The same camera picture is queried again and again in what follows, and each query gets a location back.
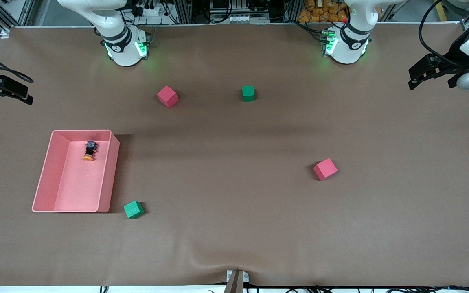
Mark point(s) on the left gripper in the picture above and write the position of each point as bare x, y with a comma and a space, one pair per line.
453, 56

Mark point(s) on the orange mushroom push button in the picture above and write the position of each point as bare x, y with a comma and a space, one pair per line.
90, 152

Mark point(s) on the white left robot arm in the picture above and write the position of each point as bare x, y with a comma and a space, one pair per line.
346, 49

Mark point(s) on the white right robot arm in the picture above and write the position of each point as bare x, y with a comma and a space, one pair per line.
124, 53

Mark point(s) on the pink plastic bin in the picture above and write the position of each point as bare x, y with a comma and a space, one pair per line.
79, 183

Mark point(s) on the orange snack bag pile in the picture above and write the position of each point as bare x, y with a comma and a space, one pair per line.
320, 12

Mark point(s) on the red foam cube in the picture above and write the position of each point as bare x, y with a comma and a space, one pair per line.
167, 97
325, 169

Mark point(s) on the white power strip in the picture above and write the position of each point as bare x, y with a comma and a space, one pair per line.
153, 11

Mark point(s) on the green foam cube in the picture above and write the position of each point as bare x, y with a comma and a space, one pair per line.
248, 93
133, 210

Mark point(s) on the white terminal block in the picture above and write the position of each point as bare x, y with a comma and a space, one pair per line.
248, 19

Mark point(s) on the brown table mat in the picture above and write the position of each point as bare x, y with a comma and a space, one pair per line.
234, 203

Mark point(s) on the metal bracket with brown post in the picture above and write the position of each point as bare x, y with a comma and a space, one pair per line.
236, 283

